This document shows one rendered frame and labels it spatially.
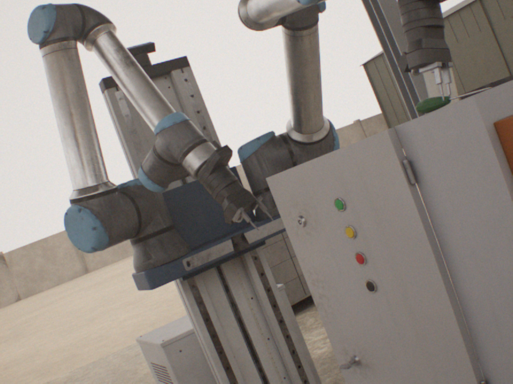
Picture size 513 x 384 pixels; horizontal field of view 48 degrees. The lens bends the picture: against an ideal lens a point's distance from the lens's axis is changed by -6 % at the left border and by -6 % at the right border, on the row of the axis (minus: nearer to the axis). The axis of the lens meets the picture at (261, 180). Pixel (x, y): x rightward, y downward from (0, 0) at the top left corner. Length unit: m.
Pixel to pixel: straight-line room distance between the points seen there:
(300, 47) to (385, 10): 3.40
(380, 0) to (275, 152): 3.27
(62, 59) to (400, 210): 1.08
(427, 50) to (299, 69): 0.86
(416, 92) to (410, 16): 4.02
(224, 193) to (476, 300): 0.65
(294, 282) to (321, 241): 4.38
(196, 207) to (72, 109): 0.59
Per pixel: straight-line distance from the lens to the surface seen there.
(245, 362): 2.24
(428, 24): 1.07
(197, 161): 1.46
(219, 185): 1.44
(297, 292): 5.68
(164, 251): 1.85
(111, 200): 1.77
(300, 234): 1.34
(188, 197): 2.08
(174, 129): 1.49
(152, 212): 1.87
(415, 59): 1.06
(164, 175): 1.56
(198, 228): 2.08
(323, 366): 4.00
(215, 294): 2.18
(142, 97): 1.74
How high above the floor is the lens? 1.24
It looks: level
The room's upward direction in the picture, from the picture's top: 21 degrees counter-clockwise
